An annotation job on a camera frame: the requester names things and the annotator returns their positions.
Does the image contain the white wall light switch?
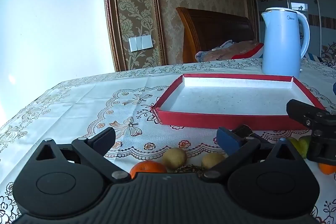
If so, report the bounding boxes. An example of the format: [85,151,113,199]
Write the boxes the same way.
[129,34,153,52]

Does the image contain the pink patterned pillow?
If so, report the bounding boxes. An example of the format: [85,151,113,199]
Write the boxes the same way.
[195,40,264,62]

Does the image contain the orange mandarin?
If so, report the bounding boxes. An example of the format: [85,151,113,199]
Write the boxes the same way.
[318,162,336,175]
[130,160,168,179]

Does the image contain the tan longan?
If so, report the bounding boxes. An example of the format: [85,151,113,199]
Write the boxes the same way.
[202,153,226,170]
[162,147,188,171]

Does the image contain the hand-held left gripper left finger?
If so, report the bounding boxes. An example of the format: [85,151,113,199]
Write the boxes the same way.
[34,127,132,184]

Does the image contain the gilded wall moulding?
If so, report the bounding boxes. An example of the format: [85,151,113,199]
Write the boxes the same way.
[101,0,168,72]

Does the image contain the floral sliding door wardrobe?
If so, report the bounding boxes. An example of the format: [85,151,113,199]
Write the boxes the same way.
[252,0,336,59]

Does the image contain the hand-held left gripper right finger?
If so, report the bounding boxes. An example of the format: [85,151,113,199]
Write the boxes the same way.
[201,127,303,184]

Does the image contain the red cardboard tray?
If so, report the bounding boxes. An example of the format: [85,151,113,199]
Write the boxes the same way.
[151,73,328,131]

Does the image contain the light blue electric kettle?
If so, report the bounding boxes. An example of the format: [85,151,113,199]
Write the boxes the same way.
[260,7,310,76]

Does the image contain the brown wooden bed headboard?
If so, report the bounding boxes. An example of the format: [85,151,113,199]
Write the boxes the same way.
[176,7,256,63]

